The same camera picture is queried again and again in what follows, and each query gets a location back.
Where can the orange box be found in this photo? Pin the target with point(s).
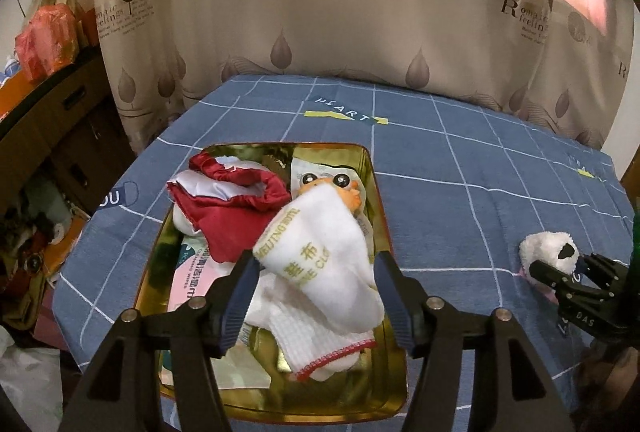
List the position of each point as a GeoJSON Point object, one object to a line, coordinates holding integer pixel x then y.
{"type": "Point", "coordinates": [15, 94]}

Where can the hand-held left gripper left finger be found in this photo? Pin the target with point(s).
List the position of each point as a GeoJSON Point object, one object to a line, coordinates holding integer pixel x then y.
{"type": "Point", "coordinates": [240, 307]}

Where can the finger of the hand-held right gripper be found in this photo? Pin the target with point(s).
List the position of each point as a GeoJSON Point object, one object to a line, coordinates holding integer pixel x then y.
{"type": "Point", "coordinates": [602, 264]}
{"type": "Point", "coordinates": [550, 274]}

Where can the white plastic bag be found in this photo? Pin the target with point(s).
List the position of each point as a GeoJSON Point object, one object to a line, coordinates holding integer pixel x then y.
{"type": "Point", "coordinates": [25, 382]}

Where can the white towel with green print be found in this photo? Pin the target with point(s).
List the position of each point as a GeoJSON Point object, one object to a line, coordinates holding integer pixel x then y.
{"type": "Point", "coordinates": [320, 272]}

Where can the pink green wipes packet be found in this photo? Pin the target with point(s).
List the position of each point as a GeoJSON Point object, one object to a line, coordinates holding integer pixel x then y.
{"type": "Point", "coordinates": [192, 269]}

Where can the wooden cabinet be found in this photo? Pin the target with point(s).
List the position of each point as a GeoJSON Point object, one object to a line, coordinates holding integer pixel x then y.
{"type": "Point", "coordinates": [75, 122]}

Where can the blue checked bed sheet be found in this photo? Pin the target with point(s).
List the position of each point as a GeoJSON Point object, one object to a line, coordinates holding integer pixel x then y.
{"type": "Point", "coordinates": [475, 192]}

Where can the red cloth pouch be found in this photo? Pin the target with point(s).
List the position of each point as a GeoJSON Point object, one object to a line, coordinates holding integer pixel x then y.
{"type": "Point", "coordinates": [225, 217]}

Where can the gold metal tray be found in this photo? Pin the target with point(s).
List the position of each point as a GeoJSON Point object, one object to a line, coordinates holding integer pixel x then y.
{"type": "Point", "coordinates": [350, 387]}

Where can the small panda plush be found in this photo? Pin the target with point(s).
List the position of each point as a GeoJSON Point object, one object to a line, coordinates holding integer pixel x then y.
{"type": "Point", "coordinates": [540, 249]}

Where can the beige leaf-print curtain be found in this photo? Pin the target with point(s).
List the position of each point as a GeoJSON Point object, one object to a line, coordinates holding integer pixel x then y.
{"type": "Point", "coordinates": [350, 37]}

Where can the white cloth with red trim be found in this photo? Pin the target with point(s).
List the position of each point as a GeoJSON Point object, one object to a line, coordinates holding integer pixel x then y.
{"type": "Point", "coordinates": [310, 347]}

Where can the person's right hand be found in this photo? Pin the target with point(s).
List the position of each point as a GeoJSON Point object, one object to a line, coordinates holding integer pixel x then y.
{"type": "Point", "coordinates": [612, 374]}

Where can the red plastic bag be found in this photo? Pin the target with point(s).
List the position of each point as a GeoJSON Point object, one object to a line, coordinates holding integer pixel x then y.
{"type": "Point", "coordinates": [47, 37]}

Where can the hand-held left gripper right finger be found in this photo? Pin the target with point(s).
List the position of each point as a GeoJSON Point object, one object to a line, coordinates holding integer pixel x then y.
{"type": "Point", "coordinates": [395, 307]}

